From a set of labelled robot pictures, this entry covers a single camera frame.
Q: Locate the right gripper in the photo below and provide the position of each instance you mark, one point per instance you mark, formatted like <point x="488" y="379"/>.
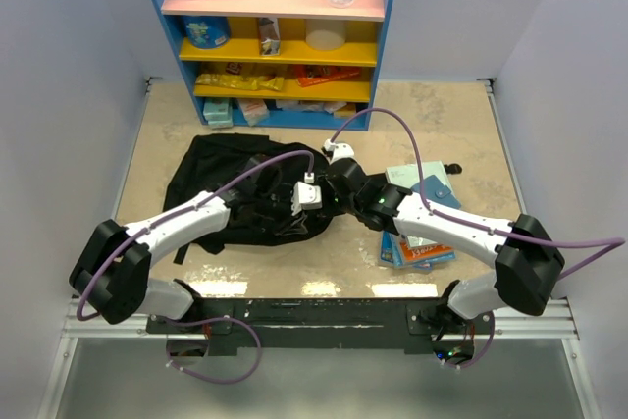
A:
<point x="333" y="208"/>

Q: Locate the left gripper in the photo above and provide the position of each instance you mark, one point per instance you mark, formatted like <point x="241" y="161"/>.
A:
<point x="287" y="194"/>

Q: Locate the black backpack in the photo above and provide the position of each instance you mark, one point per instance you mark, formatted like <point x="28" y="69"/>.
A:
<point x="215" y="159"/>

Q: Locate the blue wallet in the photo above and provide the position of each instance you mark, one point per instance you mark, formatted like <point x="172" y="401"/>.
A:
<point x="436" y="191"/>

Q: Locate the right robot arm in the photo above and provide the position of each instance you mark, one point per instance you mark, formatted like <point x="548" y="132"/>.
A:
<point x="524" y="264"/>

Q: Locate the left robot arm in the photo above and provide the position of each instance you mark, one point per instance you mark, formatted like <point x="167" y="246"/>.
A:
<point x="112" y="275"/>

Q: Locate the yellow soap pack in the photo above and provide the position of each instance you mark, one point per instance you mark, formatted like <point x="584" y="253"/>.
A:
<point x="345" y="111"/>

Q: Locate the pink tissue pack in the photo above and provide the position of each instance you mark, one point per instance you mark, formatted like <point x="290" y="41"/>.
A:
<point x="254" y="110"/>

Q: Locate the teal tissue pack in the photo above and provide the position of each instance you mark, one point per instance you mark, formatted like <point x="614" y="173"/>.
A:
<point x="218" y="113"/>

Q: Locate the yellow chips bag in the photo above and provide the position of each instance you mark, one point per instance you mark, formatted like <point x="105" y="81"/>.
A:
<point x="243" y="76"/>

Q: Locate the grey-green notebook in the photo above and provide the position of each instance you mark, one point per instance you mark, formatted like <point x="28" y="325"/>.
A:
<point x="408" y="175"/>

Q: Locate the white wrapped packs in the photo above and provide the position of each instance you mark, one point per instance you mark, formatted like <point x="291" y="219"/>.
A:
<point x="329" y="107"/>

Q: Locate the blue orange book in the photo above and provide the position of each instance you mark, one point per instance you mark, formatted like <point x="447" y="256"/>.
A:
<point x="417" y="249"/>

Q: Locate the blue children's book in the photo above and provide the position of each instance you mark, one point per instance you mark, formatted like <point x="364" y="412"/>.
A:
<point x="390" y="257"/>

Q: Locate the orange snack box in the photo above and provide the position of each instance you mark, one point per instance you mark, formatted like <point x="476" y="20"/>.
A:
<point x="311" y="75"/>

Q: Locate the white round container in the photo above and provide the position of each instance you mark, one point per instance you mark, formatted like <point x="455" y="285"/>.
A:
<point x="325" y="35"/>

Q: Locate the blue shelf unit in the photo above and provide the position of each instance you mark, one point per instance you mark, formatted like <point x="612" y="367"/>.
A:
<point x="303" y="64"/>

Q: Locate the small carton box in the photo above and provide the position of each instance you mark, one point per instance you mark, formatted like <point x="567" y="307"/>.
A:
<point x="269" y="36"/>

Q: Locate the blue round can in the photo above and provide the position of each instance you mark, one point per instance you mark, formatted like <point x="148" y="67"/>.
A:
<point x="207" y="32"/>

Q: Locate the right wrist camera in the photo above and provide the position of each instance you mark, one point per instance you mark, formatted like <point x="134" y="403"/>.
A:
<point x="336" y="151"/>

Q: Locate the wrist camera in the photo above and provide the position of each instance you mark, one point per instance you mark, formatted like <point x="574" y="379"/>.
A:
<point x="336" y="151"/>
<point x="306" y="195"/>

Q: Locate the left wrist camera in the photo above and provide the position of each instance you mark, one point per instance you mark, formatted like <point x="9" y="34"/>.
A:
<point x="306" y="195"/>

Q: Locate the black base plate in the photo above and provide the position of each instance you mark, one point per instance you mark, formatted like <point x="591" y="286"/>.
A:
<point x="323" y="323"/>

